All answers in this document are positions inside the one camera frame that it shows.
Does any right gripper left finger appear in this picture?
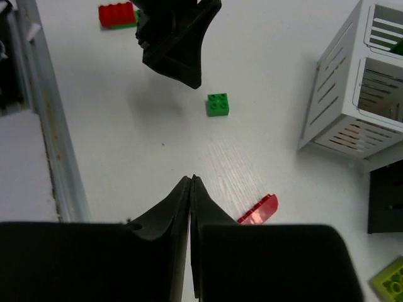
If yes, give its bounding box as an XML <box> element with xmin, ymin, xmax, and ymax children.
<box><xmin>1</xmin><ymin>177</ymin><xmax>191</xmax><ymax>301</ymax></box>

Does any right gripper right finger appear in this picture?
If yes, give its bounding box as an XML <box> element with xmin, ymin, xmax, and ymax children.
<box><xmin>190</xmin><ymin>176</ymin><xmax>364</xmax><ymax>301</ymax></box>

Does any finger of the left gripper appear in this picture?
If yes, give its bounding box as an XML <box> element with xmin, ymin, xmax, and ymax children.
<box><xmin>132</xmin><ymin>0</ymin><xmax>222</xmax><ymax>89</ymax></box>

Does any red curved lego brick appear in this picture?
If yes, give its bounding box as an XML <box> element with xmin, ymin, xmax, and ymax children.
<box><xmin>237</xmin><ymin>194</ymin><xmax>278</xmax><ymax>225</ymax></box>

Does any green square lego brick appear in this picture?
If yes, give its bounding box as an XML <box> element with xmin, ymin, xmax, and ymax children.
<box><xmin>207</xmin><ymin>93</ymin><xmax>229</xmax><ymax>117</ymax></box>

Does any green long lego piece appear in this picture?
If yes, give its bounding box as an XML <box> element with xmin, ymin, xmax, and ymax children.
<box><xmin>390</xmin><ymin>40</ymin><xmax>403</xmax><ymax>56</ymax></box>

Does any red green stacked lego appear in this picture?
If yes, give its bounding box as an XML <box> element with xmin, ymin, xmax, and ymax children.
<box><xmin>98</xmin><ymin>1</ymin><xmax>139</xmax><ymax>30</ymax></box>

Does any yellow green lego brick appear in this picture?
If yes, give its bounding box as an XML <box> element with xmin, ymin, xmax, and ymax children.
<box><xmin>369</xmin><ymin>256</ymin><xmax>402</xmax><ymax>302</ymax></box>

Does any black slotted container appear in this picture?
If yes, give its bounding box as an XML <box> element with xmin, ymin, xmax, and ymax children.
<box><xmin>367</xmin><ymin>160</ymin><xmax>403</xmax><ymax>234</ymax></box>

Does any white slotted container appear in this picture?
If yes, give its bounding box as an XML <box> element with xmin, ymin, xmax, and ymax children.
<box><xmin>298</xmin><ymin>1</ymin><xmax>402</xmax><ymax>171</ymax></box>

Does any aluminium table rail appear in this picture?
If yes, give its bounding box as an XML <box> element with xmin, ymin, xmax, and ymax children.
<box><xmin>8</xmin><ymin>1</ymin><xmax>91</xmax><ymax>222</ymax></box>

